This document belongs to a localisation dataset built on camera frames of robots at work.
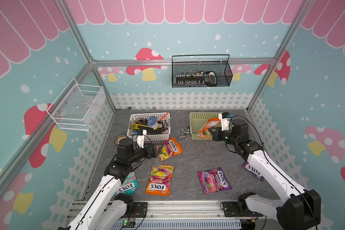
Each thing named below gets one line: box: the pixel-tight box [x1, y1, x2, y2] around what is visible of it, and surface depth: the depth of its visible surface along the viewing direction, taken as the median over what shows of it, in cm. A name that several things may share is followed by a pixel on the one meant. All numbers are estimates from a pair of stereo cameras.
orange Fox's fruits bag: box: [145, 164, 174, 197], surface depth 83 cm
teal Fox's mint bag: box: [114, 171, 139, 196], surface depth 82 cm
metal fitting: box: [178, 127, 190, 139], surface depth 105 cm
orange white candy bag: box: [196, 117, 222, 139], surface depth 81 cm
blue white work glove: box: [147, 115, 160, 130], surface depth 104 cm
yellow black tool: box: [130, 123, 165, 135], surface depth 101 cm
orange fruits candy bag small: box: [158, 137, 184, 162], surface depth 96 cm
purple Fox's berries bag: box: [197, 167, 232, 195], surface depth 83 cm
